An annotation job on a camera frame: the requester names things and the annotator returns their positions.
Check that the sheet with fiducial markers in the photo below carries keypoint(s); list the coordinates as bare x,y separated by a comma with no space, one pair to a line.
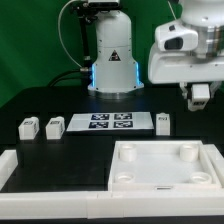
111,121

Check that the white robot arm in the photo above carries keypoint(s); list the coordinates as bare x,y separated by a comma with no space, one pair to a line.
188,51

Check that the white square tabletop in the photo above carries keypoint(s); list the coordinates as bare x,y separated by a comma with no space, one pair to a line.
161,165

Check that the white obstacle wall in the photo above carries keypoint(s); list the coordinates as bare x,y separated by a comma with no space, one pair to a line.
8,163
92,205
217,161

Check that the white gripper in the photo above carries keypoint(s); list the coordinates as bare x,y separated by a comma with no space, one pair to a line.
179,67

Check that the white right obstacle wall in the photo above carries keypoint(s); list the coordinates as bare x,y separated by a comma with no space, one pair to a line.
217,161

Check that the white left obstacle wall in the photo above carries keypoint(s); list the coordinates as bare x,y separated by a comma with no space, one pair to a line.
8,163

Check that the white front obstacle wall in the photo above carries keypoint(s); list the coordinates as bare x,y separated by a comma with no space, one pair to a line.
92,205

